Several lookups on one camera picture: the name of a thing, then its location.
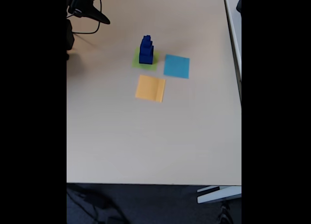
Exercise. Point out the tiny blue cube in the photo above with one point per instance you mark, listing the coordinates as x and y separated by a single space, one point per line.
146 37

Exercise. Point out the small blue cube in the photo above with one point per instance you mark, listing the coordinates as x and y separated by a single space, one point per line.
145 43

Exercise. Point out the large blue cube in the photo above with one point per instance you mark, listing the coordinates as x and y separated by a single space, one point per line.
145 60

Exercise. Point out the green paper square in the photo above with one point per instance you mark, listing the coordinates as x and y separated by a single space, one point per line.
136 63

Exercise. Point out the orange paper square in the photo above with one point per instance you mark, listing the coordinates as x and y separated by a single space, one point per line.
150 90

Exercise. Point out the light blue paper square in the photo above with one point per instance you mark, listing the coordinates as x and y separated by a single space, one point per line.
177 67

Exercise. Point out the white adjacent table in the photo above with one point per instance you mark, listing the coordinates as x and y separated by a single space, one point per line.
233 39

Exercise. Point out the dark blue object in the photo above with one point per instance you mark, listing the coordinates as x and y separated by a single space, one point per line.
239 4

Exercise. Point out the white table foot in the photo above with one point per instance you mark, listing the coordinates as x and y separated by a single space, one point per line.
218 196

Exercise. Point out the black chair base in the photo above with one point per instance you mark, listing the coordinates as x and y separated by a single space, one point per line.
226 214

